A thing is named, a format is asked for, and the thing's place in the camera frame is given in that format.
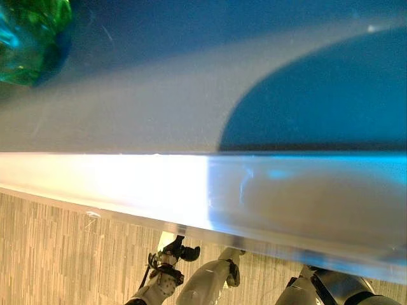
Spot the green crinkly snack bag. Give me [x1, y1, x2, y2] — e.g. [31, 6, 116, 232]
[0, 0, 73, 87]

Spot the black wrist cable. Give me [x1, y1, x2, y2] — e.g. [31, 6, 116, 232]
[137, 252, 155, 290]

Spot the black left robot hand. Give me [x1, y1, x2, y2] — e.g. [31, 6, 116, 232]
[158, 231, 202, 263]

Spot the silver left robot leg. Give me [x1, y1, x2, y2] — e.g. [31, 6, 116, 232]
[175, 247, 246, 305]

